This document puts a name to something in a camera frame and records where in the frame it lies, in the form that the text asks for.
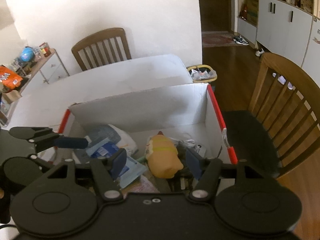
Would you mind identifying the blue wet wipe packet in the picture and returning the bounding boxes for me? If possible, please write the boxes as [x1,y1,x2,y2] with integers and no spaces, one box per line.
[86,139,146,189]

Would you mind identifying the white grey tissue pack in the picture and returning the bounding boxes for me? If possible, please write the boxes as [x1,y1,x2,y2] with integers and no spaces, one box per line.
[86,124,138,158]

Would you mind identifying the pink snack packet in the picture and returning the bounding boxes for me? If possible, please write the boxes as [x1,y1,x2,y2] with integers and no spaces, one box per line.
[122,175,159,194]

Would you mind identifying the yellow plush toy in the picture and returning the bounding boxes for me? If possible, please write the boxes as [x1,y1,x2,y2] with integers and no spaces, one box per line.
[145,131,184,179]

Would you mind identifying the orange white snack packet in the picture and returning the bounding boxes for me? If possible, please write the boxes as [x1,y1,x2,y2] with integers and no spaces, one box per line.
[193,144,207,158]

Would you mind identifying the clear bag dark contents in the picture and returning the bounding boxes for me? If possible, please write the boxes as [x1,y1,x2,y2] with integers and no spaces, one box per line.
[176,142,193,178]

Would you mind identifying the red white cardboard box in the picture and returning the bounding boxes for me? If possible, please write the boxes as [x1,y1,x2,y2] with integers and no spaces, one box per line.
[61,83,236,164]

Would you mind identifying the white drawer sideboard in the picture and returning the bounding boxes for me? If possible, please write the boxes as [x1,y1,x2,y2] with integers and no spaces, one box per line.
[19,49,70,96]

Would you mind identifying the orange snack bag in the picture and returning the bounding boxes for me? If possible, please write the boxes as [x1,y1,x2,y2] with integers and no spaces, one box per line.
[0,65,23,89]

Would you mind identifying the wooden chair beside box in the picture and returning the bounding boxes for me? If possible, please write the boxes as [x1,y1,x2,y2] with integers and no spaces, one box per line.
[222,53,319,178]

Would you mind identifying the red lidded jar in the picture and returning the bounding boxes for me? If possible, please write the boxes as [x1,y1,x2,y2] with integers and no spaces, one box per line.
[39,42,51,57]

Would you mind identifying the blue globe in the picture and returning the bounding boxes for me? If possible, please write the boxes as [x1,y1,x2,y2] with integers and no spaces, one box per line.
[20,47,35,62]

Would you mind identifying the yellow waste basket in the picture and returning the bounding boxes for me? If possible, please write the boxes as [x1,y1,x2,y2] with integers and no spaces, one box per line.
[187,64,217,83]

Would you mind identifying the wooden chair far side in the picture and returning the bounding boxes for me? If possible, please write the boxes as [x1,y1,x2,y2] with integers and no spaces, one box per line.
[71,28,132,71]

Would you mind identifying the grey wall cabinet unit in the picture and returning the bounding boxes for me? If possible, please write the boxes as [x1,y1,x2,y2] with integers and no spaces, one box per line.
[236,0,319,80]

